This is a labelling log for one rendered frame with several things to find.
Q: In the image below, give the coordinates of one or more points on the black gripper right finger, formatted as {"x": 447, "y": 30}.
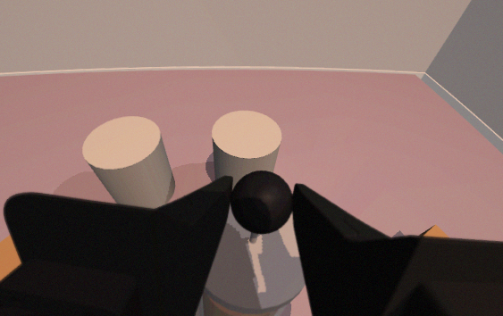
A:
{"x": 352, "y": 269}

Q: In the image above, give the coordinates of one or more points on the glass french press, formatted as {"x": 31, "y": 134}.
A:
{"x": 257, "y": 270}

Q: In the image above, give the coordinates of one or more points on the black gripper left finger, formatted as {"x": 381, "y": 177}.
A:
{"x": 168, "y": 250}

